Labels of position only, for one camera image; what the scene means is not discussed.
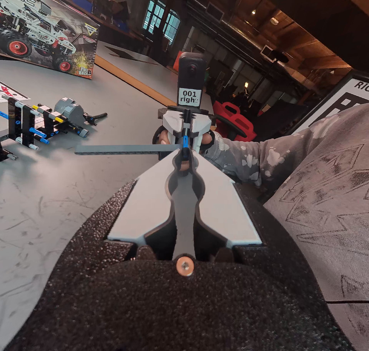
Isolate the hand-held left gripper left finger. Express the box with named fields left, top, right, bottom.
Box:
left=107, top=149, right=183, bottom=261

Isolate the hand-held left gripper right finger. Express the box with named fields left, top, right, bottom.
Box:
left=189, top=149, right=263, bottom=261

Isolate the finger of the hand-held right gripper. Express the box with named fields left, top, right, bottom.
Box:
left=162, top=111, right=185, bottom=150
left=187, top=113, right=212, bottom=154

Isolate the long grey holed beam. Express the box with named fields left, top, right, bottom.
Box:
left=74, top=143, right=185, bottom=161

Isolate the person's right forearm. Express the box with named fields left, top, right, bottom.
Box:
left=202, top=103, right=369, bottom=201

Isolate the grey desk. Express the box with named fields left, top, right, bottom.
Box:
left=0, top=59, right=215, bottom=299

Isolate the person's right hand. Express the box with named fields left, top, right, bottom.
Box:
left=159, top=129, right=215, bottom=171

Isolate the red plastic chair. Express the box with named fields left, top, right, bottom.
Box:
left=213, top=101, right=258, bottom=141

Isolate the grey table with wooden edge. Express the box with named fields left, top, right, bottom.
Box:
left=95, top=41, right=215, bottom=116

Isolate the arched window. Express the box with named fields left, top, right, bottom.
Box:
left=143, top=0, right=167, bottom=35
left=163, top=9, right=181, bottom=46

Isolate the partly built brick truck chassis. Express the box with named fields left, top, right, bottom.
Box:
left=0, top=97, right=108, bottom=162

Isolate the person's grey printed sweatshirt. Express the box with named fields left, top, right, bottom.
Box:
left=264, top=143, right=369, bottom=351

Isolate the white black printed sign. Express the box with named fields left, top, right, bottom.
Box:
left=291, top=71, right=369, bottom=135

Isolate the monster truck toy box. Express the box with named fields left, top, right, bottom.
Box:
left=0, top=0, right=100, bottom=80

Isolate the white instruction booklet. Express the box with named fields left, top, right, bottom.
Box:
left=0, top=81, right=31, bottom=102

